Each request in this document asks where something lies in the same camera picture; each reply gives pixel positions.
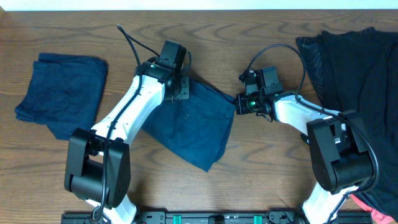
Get dark blue shorts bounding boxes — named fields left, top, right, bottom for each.
left=141, top=79, right=235, bottom=172

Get pink red garment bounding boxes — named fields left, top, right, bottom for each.
left=351, top=195, right=394, bottom=224

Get black garment pile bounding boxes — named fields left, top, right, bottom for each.
left=296, top=27, right=397, bottom=220

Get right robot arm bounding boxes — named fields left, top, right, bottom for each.
left=235, top=91, right=379, bottom=223

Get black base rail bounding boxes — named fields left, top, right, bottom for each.
left=60, top=209, right=373, bottom=224

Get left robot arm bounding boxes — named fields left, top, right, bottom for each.
left=61, top=57, right=190, bottom=223

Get folded dark blue garment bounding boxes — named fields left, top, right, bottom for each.
left=15, top=53, right=108, bottom=140

